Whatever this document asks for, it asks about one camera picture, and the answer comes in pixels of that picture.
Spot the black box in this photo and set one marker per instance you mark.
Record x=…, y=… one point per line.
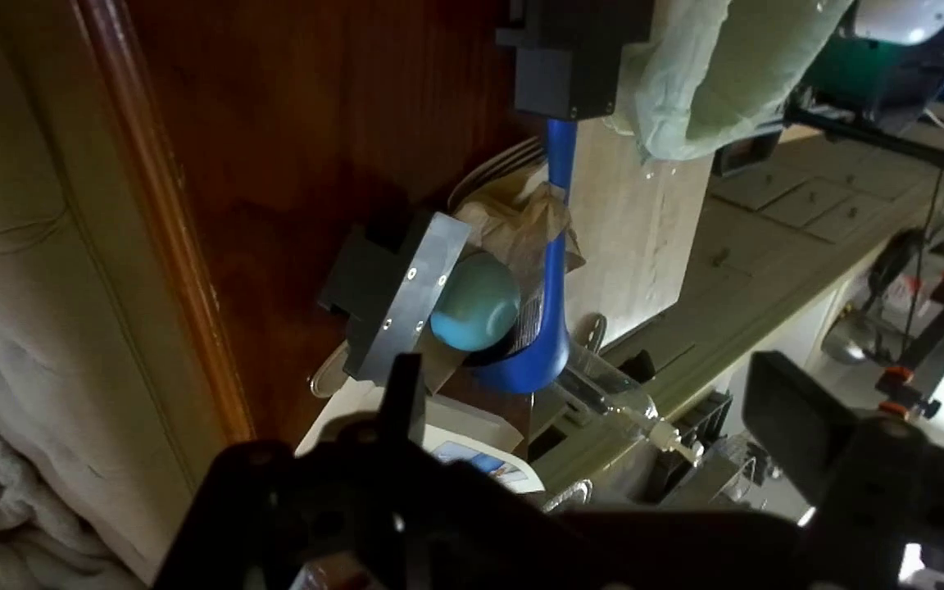
x=571, y=45

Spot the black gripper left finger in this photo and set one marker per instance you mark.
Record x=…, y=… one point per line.
x=297, y=514

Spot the white paper sheet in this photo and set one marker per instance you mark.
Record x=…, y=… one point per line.
x=461, y=436

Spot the pale crumpled cloth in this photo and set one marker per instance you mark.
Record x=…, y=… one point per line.
x=712, y=67

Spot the silver grey cushion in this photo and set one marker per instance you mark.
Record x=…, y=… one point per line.
x=15, y=514

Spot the white flat board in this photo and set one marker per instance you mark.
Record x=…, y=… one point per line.
x=637, y=240

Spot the brown wooden counter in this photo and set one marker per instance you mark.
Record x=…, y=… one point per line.
x=276, y=111

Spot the dark green basin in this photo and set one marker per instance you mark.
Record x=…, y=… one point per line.
x=876, y=71

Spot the black stand bar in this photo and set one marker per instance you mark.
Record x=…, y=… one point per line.
x=876, y=133

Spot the small black flat item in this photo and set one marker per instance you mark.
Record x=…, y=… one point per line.
x=357, y=284

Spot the teal ball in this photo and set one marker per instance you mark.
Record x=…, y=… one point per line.
x=472, y=307

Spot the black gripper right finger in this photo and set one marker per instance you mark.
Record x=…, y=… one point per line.
x=886, y=493

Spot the silver tape strip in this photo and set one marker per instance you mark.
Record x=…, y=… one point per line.
x=418, y=284

